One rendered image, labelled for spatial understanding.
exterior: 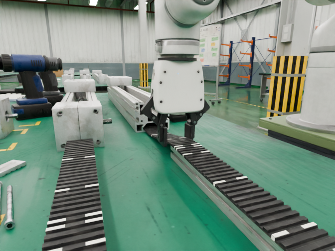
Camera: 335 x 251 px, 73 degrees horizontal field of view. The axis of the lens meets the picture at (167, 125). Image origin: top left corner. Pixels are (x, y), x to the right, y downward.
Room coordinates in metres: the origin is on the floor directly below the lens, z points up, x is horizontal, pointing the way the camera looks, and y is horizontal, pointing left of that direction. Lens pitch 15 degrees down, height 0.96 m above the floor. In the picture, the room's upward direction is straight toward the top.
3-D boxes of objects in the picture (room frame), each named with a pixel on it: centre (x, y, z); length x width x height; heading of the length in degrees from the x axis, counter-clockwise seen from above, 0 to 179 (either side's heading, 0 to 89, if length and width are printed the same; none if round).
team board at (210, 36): (6.49, -0.82, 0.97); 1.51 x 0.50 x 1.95; 41
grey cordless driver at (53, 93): (1.05, 0.58, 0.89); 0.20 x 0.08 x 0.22; 110
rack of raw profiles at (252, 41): (10.48, -3.44, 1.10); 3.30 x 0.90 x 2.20; 21
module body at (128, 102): (1.00, 0.18, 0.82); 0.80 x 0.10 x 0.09; 20
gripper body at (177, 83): (0.46, -0.02, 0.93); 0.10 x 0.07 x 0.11; 109
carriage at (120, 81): (1.24, 0.26, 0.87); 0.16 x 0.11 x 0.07; 20
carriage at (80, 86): (0.94, 0.35, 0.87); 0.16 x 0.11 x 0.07; 20
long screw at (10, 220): (0.26, 0.21, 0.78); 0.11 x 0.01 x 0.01; 34
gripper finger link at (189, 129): (0.47, -0.06, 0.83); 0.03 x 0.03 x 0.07; 19
